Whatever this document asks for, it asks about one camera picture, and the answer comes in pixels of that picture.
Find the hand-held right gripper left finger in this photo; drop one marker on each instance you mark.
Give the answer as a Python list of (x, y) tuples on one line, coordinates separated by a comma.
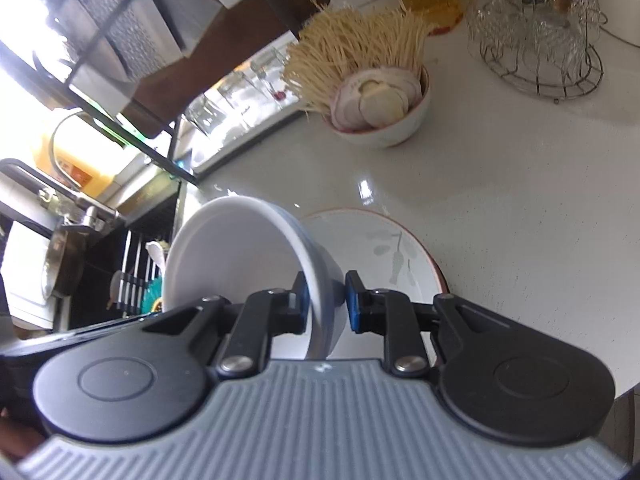
[(300, 305)]

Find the dark metal dish rack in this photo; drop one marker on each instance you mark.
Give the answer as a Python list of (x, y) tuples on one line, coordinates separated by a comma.
[(175, 161)]

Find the red print drinking glass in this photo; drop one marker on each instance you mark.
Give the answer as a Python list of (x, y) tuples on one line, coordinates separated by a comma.
[(275, 75)]

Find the white plastic tray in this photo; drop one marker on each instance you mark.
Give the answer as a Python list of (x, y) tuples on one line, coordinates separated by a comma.
[(250, 135)]

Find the dried noodle bundle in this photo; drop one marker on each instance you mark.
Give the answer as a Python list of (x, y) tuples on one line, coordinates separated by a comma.
[(350, 45)]

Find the textured steel cutting board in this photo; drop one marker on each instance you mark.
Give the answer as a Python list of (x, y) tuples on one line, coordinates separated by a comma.
[(130, 30)]

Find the clear drinking glass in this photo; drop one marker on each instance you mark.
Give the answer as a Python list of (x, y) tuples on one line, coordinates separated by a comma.
[(205, 112), (240, 92)]

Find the white bowl with garlic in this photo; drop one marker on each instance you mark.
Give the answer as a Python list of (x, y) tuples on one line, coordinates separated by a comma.
[(390, 132)]

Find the yellow detergent jug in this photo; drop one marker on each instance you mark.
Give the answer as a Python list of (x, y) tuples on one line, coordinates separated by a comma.
[(75, 160)]

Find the dark frying pan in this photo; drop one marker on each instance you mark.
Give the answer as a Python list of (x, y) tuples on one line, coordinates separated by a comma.
[(62, 260)]

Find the steel pull-down faucet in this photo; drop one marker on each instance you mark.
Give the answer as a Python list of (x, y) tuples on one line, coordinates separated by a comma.
[(60, 195)]

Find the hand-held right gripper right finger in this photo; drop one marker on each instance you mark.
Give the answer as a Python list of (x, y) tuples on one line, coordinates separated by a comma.
[(354, 305)]

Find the purple garlic bulb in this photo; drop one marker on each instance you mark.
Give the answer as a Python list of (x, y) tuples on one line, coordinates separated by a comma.
[(380, 100)]

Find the floral ceramic plate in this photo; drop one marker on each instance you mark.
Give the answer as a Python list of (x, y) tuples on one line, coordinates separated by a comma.
[(380, 245)]

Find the black roll-up drying rack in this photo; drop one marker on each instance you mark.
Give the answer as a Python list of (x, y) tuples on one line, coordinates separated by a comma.
[(127, 270)]

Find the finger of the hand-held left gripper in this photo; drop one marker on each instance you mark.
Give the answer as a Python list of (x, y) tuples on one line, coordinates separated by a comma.
[(100, 329)]

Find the chrome gooseneck faucet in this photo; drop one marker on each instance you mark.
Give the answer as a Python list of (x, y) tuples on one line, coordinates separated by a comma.
[(65, 122)]

